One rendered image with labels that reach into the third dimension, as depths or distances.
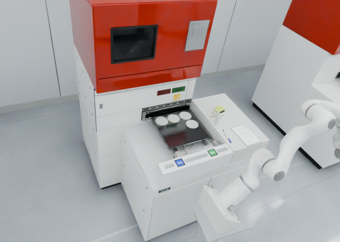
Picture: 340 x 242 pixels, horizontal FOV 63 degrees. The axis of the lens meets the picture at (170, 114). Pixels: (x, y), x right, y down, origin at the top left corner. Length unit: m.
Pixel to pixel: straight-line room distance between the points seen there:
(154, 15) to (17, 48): 1.96
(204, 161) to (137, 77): 0.73
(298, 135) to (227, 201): 0.55
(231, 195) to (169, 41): 1.04
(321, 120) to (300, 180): 1.92
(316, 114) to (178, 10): 1.00
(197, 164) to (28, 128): 2.24
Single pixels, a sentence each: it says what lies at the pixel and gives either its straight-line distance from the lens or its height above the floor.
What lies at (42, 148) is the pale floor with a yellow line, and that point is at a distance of 3.29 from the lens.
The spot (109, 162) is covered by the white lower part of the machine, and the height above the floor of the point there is 0.43.
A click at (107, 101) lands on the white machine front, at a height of 1.10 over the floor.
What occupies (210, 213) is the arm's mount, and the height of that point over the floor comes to 0.89.
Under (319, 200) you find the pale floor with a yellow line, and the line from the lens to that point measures 3.44.
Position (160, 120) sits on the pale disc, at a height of 0.90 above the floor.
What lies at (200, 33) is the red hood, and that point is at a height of 1.60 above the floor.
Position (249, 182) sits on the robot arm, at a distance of 1.71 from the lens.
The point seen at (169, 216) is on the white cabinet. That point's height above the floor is 0.36.
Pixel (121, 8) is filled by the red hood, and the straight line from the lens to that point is 1.67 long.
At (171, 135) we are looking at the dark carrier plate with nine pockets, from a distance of 2.10.
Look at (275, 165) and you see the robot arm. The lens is 1.67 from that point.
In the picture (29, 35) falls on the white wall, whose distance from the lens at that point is 3.33.
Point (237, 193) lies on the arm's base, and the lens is 1.73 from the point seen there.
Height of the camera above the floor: 2.37
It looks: 40 degrees down
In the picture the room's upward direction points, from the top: 10 degrees clockwise
